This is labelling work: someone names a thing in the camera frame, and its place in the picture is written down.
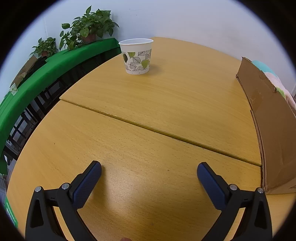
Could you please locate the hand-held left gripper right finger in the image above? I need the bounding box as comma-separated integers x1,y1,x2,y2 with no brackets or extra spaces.
197,162,273,241

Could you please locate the black chair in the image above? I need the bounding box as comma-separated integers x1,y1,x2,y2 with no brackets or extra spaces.
35,79,67,114
9,111,35,151

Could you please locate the large potted green plant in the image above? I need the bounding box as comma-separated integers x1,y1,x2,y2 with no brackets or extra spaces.
59,6,120,51

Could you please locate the wooden desktop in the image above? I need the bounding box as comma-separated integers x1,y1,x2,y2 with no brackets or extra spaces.
6,37,292,241

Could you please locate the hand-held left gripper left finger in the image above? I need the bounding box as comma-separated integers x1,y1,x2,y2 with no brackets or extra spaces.
25,160,102,241

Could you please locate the leaf print paper cup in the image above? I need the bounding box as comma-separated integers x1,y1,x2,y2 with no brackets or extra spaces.
119,38,154,75

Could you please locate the pastel plush toy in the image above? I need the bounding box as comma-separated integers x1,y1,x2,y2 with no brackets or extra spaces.
252,60,296,112

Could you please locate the green board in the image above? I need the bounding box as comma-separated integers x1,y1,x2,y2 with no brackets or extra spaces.
4,196,18,229

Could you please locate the small brown cardboard box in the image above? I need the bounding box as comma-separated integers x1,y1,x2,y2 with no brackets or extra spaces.
10,55,38,88

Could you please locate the small potted green plant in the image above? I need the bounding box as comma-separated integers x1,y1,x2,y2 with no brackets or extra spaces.
30,37,58,58

